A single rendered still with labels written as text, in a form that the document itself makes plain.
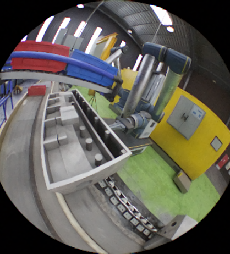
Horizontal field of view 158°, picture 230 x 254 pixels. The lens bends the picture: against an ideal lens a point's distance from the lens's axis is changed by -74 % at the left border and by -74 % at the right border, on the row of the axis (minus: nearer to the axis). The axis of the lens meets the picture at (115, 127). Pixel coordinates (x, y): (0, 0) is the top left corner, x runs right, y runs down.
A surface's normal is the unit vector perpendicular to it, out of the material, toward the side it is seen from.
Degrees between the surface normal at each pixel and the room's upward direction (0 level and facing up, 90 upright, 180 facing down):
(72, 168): 10
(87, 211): 0
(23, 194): 0
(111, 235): 0
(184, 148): 90
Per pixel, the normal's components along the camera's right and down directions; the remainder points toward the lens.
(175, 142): -0.74, 0.09
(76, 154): 0.22, -0.76
